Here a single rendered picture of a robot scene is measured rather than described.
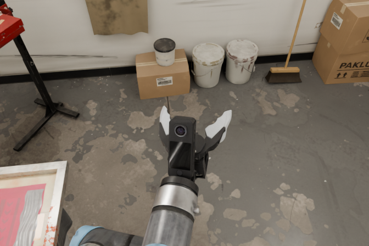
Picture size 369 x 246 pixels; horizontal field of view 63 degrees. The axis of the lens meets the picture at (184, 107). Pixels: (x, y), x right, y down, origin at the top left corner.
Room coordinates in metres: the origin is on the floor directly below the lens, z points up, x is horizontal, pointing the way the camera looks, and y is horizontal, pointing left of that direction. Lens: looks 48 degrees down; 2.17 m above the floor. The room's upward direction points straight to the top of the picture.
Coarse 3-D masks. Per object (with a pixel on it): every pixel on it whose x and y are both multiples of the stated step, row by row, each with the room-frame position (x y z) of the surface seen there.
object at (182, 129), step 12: (180, 120) 0.34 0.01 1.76; (192, 120) 0.34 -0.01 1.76; (180, 132) 0.32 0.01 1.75; (192, 132) 0.32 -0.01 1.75; (180, 144) 0.31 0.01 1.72; (192, 144) 0.31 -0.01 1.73; (180, 156) 0.30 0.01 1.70; (192, 156) 0.29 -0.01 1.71; (168, 168) 0.29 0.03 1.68; (180, 168) 0.28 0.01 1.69; (192, 168) 0.28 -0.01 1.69
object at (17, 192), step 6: (24, 186) 0.63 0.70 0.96; (30, 186) 0.63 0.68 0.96; (36, 186) 0.63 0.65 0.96; (42, 186) 0.63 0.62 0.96; (0, 192) 0.60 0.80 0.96; (6, 192) 0.60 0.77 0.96; (12, 192) 0.60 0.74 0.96; (18, 192) 0.60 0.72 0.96; (24, 192) 0.60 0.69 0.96; (0, 198) 0.57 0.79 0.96; (6, 198) 0.57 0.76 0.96; (12, 198) 0.57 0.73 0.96; (24, 198) 0.57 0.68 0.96; (42, 198) 0.57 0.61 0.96; (24, 204) 0.54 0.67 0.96; (42, 204) 0.54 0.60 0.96; (18, 216) 0.49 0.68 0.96; (18, 222) 0.47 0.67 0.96; (18, 228) 0.44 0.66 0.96
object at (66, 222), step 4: (64, 212) 0.63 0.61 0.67; (64, 216) 0.62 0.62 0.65; (68, 216) 0.63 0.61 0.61; (60, 220) 0.59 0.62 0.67; (64, 220) 0.61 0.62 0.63; (68, 220) 0.62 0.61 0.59; (60, 224) 0.58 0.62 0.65; (64, 224) 0.59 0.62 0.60; (68, 224) 0.61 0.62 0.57; (60, 228) 0.56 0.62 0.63; (64, 228) 0.58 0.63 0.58; (68, 228) 0.60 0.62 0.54; (60, 232) 0.55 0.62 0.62; (64, 232) 0.57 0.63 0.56; (60, 236) 0.53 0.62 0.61; (64, 236) 0.55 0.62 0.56; (60, 240) 0.51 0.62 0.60; (64, 240) 0.53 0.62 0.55; (60, 244) 0.50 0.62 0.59
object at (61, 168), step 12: (0, 168) 0.70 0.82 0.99; (12, 168) 0.70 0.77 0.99; (24, 168) 0.70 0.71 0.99; (36, 168) 0.70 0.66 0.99; (48, 168) 0.70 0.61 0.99; (60, 168) 0.70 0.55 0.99; (60, 180) 0.64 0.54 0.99; (60, 192) 0.58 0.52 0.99; (60, 204) 0.53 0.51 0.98; (48, 216) 0.48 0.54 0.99; (60, 216) 0.49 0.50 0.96; (48, 228) 0.43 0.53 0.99; (48, 240) 0.39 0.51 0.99
